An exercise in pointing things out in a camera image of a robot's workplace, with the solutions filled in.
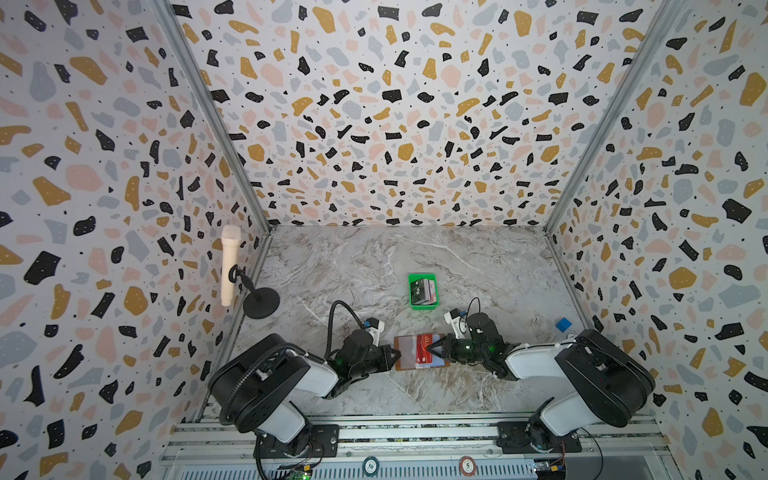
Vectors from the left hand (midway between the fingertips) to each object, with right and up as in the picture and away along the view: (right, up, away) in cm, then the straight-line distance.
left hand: (410, 355), depth 86 cm
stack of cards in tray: (+5, +17, +14) cm, 22 cm away
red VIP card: (+4, 0, +1) cm, 4 cm away
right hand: (+6, +2, 0) cm, 7 cm away
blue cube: (+49, +7, +9) cm, 50 cm away
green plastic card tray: (+3, +21, +19) cm, 29 cm away
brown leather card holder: (-2, -1, +2) cm, 3 cm away
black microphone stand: (-48, +13, +12) cm, 52 cm away
